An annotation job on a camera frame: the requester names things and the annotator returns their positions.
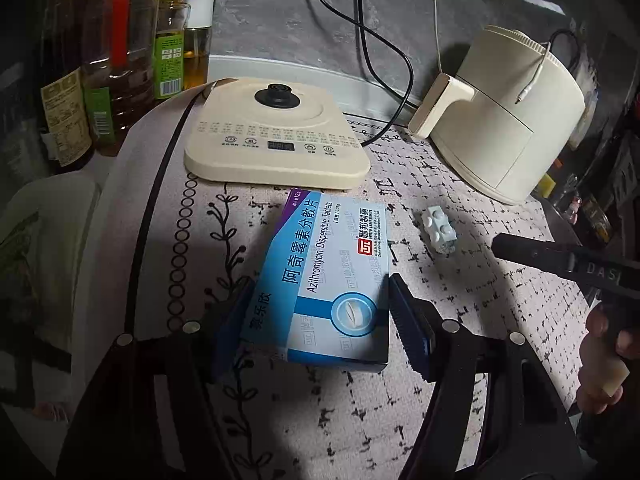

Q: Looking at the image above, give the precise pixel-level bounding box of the cream kettle base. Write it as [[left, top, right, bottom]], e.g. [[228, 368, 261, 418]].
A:
[[184, 77, 372, 191]]

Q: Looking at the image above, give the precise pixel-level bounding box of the small white plastic block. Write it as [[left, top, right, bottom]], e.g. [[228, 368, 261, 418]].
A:
[[421, 206, 459, 255]]

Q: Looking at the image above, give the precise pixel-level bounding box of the black power cable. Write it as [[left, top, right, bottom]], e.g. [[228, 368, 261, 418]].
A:
[[305, 0, 419, 147]]

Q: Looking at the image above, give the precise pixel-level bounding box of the person's right hand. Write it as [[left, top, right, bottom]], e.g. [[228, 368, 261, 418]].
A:
[[575, 307, 640, 416]]

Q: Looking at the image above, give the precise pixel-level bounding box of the dark sauce bottle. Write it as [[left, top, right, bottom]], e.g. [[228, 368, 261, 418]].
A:
[[39, 0, 97, 172]]

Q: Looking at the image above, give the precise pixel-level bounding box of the white printed bag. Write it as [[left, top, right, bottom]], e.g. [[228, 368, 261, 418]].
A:
[[0, 174, 102, 411]]

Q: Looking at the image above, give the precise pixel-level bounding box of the green-label yellow-cap bottle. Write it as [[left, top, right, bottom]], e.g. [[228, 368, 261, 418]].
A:
[[154, 0, 194, 100]]

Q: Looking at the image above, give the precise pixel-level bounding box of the black dish rack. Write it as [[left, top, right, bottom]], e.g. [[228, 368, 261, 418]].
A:
[[594, 125, 640, 242]]

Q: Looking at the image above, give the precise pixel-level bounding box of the cream air fryer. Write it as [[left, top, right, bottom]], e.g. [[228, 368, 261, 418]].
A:
[[407, 25, 586, 206]]

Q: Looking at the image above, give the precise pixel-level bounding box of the large red-handled oil bottle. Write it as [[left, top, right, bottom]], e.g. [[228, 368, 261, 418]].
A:
[[81, 0, 159, 157]]

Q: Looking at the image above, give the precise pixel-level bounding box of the blue white medicine box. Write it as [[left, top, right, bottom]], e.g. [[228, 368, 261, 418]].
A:
[[239, 187, 392, 367]]

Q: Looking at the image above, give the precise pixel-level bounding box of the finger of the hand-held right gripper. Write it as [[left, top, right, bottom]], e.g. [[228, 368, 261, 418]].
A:
[[491, 232, 640, 306]]

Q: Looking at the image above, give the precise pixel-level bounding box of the white-capped glass oil dispenser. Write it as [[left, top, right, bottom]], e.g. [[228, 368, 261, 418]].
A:
[[182, 0, 229, 89]]

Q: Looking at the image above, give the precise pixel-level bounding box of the steel sink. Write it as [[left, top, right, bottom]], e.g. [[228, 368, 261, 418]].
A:
[[537, 195, 601, 252]]

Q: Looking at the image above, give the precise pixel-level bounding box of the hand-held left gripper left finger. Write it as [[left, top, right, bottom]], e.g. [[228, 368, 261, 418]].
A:
[[57, 275, 258, 480]]

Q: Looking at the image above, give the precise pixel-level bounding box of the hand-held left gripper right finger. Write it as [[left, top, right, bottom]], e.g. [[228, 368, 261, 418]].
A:
[[387, 274, 586, 480]]

